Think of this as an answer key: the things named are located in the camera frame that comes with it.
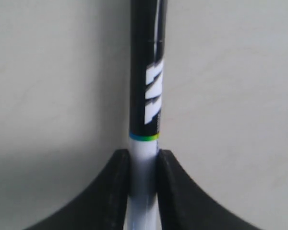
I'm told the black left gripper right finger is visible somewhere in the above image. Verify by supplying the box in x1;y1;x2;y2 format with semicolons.
156;149;257;230

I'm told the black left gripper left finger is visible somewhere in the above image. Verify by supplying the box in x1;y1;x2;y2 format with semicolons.
29;149;130;230

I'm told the black and white marker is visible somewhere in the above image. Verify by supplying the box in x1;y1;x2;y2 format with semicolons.
127;0;168;230

